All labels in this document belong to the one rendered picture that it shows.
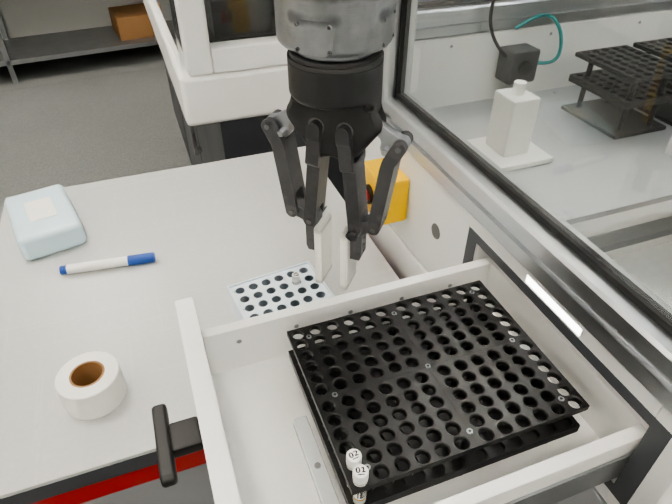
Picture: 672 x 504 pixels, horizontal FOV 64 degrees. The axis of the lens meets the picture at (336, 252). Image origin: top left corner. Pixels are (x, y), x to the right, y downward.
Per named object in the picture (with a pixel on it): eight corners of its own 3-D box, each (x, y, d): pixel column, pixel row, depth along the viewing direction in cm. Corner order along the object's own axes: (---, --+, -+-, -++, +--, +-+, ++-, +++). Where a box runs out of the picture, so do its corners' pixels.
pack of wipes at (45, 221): (89, 244, 88) (81, 221, 85) (26, 264, 84) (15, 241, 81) (69, 201, 98) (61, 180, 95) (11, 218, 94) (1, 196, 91)
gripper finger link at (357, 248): (355, 207, 51) (385, 214, 50) (354, 249, 54) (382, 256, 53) (349, 216, 50) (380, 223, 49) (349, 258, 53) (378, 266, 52)
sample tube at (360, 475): (367, 507, 43) (370, 477, 40) (352, 509, 43) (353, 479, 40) (365, 492, 44) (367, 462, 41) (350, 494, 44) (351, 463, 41)
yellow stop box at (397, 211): (374, 228, 78) (377, 185, 73) (356, 202, 83) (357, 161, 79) (406, 221, 79) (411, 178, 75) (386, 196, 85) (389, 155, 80)
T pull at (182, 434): (163, 492, 41) (159, 482, 40) (153, 413, 47) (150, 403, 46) (210, 476, 42) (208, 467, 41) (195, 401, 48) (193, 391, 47)
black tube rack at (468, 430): (350, 531, 45) (352, 491, 41) (290, 372, 58) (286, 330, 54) (569, 446, 51) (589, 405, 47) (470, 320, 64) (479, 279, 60)
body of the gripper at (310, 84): (263, 53, 40) (272, 164, 46) (372, 68, 37) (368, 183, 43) (304, 24, 45) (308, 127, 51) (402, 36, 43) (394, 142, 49)
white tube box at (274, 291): (250, 346, 71) (247, 325, 68) (229, 306, 77) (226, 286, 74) (334, 315, 75) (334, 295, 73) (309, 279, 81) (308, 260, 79)
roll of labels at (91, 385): (70, 430, 61) (59, 409, 58) (60, 386, 66) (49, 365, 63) (133, 404, 64) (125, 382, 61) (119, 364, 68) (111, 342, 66)
